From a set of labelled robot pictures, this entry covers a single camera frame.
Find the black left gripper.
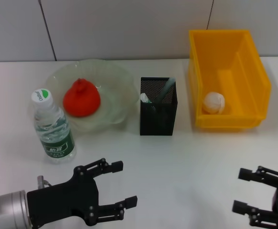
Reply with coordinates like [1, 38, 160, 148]
[26, 157, 138, 229]

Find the clear plastic water bottle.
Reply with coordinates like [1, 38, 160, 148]
[31, 88, 77, 165]

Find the mint green pen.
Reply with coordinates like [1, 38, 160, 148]
[140, 93, 153, 104]

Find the white paper ball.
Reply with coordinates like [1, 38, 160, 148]
[203, 92, 226, 115]

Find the red pomegranate-shaped toy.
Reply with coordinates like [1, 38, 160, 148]
[62, 77, 101, 117]

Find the grey marker pen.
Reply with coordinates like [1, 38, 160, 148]
[155, 77, 176, 104]

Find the black mesh pen holder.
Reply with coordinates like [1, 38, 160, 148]
[139, 76, 179, 136]

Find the pale green glass fruit plate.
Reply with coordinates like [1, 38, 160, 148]
[44, 59, 140, 133]

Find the yellow plastic bin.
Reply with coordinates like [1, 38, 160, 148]
[188, 29, 272, 131]

